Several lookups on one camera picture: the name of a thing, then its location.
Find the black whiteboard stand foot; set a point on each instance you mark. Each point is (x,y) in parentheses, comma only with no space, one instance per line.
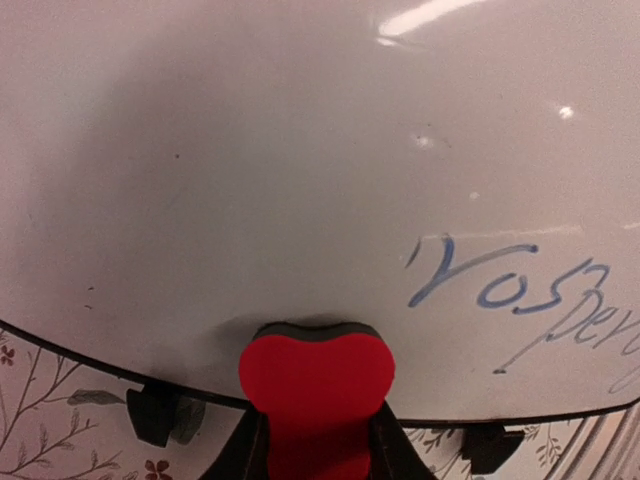
(154,412)

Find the red whiteboard eraser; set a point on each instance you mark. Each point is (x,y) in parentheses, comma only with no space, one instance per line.
(318,388)

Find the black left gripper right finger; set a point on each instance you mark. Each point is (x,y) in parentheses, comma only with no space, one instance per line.
(392,455)

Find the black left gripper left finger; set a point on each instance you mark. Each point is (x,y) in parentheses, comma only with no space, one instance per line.
(244,455)

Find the white whiteboard black frame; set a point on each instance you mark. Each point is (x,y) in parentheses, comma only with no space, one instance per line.
(463,176)

